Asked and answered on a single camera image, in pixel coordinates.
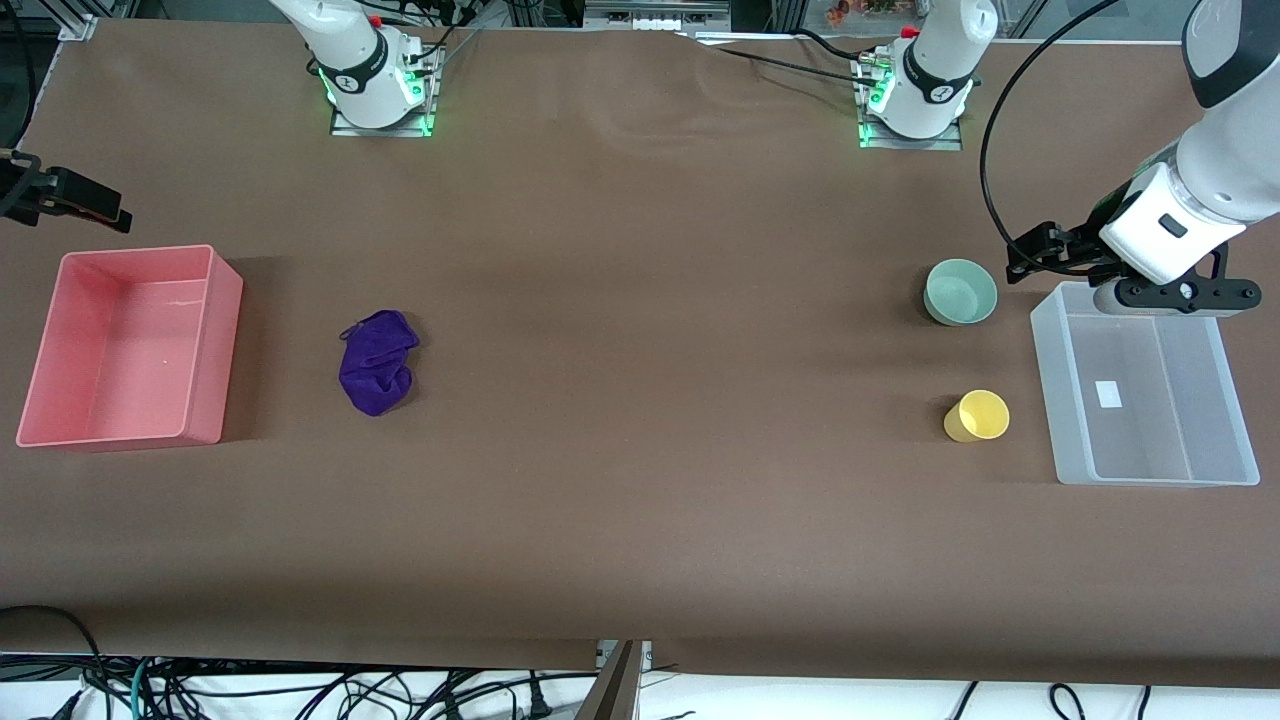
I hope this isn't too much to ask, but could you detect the short black table cable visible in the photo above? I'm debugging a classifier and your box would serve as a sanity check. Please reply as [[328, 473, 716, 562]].
[[795, 28, 891, 63]]

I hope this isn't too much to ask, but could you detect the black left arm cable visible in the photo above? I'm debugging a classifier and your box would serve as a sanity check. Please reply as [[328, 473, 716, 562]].
[[980, 0, 1126, 263]]

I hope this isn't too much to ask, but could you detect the light green bowl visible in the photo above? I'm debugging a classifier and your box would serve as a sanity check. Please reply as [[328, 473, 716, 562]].
[[923, 258, 999, 328]]

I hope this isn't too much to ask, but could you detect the translucent plastic bin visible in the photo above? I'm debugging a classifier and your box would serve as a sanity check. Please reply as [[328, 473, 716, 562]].
[[1030, 281, 1261, 488]]

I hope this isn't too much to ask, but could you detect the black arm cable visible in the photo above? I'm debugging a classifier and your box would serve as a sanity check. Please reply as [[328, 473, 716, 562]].
[[980, 0, 1126, 263], [5, 0, 39, 151]]

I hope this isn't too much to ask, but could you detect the purple cloth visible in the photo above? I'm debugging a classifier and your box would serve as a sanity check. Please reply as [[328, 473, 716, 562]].
[[338, 309, 421, 418]]

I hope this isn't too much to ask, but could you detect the black looped floor cable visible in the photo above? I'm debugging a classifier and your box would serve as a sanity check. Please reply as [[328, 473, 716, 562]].
[[0, 604, 107, 701]]

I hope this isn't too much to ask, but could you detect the white power strip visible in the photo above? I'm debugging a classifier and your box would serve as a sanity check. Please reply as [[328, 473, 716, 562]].
[[584, 0, 732, 30]]

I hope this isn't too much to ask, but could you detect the yellow cup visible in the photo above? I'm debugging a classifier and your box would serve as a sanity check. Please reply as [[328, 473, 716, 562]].
[[943, 389, 1011, 444]]

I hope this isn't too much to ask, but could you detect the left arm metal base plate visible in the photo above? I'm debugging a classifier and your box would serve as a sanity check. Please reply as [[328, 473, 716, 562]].
[[856, 55, 965, 152]]

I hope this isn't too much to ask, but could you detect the grey metal beam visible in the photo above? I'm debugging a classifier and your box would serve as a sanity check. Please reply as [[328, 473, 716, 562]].
[[575, 640, 643, 720]]

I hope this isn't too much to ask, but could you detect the long black table cable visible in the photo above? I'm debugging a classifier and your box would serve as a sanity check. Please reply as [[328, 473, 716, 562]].
[[675, 33, 881, 86]]

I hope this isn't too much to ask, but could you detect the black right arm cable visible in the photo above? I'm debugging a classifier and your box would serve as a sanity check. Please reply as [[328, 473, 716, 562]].
[[5, 0, 39, 151]]

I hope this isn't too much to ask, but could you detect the pink plastic bin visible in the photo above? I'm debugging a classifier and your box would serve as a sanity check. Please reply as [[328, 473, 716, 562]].
[[15, 244, 244, 448]]

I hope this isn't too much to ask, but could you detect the black base cable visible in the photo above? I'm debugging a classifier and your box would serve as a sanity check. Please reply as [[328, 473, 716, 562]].
[[405, 18, 483, 69]]

